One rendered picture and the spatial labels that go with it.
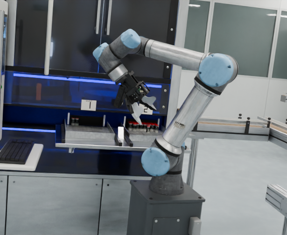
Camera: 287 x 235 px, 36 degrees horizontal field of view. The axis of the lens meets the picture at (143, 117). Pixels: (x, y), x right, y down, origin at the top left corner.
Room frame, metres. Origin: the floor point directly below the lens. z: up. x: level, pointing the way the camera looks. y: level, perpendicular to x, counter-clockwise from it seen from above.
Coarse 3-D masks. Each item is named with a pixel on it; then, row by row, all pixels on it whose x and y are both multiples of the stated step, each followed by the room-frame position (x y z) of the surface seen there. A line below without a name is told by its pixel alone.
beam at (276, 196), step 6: (270, 186) 2.84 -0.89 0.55; (276, 186) 2.85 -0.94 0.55; (270, 192) 2.82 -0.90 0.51; (276, 192) 2.75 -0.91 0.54; (282, 192) 2.73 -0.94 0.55; (270, 198) 2.81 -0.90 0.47; (276, 198) 2.74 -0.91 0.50; (282, 198) 2.67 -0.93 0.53; (270, 204) 2.80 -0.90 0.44; (276, 204) 2.73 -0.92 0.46; (282, 204) 2.66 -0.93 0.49; (282, 210) 2.65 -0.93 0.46
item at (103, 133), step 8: (64, 120) 2.53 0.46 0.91; (64, 128) 2.43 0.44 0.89; (72, 128) 2.47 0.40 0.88; (80, 128) 2.50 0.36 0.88; (88, 128) 2.52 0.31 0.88; (96, 128) 2.54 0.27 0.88; (104, 128) 2.57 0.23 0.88; (72, 136) 2.25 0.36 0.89; (80, 136) 2.25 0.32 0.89; (88, 136) 2.26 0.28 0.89; (96, 136) 2.27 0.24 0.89; (104, 136) 2.28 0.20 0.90; (112, 136) 2.29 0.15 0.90
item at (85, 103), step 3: (84, 102) 2.51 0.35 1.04; (87, 102) 2.52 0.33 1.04; (93, 102) 2.52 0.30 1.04; (81, 105) 2.51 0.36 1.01; (84, 105) 2.51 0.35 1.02; (87, 105) 2.52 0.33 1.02; (93, 105) 2.52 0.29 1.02; (81, 108) 2.51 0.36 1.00; (84, 108) 2.51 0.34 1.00; (87, 108) 2.52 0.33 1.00; (93, 108) 2.52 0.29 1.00
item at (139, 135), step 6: (120, 126) 2.63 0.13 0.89; (162, 126) 2.66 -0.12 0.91; (126, 132) 2.40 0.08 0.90; (132, 132) 2.53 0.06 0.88; (138, 132) 2.55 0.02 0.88; (144, 132) 2.56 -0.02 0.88; (150, 132) 2.58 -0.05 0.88; (162, 132) 2.62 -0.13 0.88; (132, 138) 2.31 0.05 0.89; (138, 138) 2.32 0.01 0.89; (144, 138) 2.33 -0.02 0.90; (150, 138) 2.33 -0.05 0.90
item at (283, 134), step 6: (264, 120) 3.05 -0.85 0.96; (270, 120) 3.10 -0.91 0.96; (264, 126) 2.99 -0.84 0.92; (270, 126) 2.98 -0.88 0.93; (276, 126) 3.01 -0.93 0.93; (282, 126) 2.80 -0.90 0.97; (270, 132) 2.89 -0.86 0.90; (276, 132) 2.82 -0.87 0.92; (282, 132) 2.76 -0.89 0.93; (270, 138) 2.88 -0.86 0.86; (276, 138) 2.81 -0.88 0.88; (282, 138) 2.73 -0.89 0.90; (276, 144) 2.80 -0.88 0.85; (282, 144) 2.72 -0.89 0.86
